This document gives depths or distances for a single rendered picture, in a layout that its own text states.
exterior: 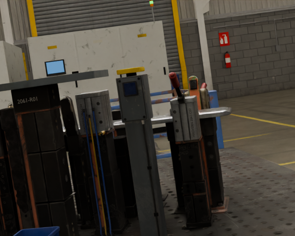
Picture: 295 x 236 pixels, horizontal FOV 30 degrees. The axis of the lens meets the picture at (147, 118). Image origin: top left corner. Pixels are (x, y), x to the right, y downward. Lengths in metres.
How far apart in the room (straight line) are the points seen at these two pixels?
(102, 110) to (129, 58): 8.33
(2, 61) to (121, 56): 2.06
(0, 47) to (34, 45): 0.58
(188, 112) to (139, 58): 8.40
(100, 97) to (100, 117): 0.06
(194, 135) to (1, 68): 8.41
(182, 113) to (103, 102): 0.23
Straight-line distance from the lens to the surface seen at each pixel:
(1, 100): 9.80
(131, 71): 1.35
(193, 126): 1.50
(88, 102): 1.54
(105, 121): 1.54
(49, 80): 1.37
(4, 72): 9.78
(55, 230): 1.41
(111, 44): 9.83
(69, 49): 9.78
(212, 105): 3.84
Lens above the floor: 1.15
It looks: 5 degrees down
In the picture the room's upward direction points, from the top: 8 degrees counter-clockwise
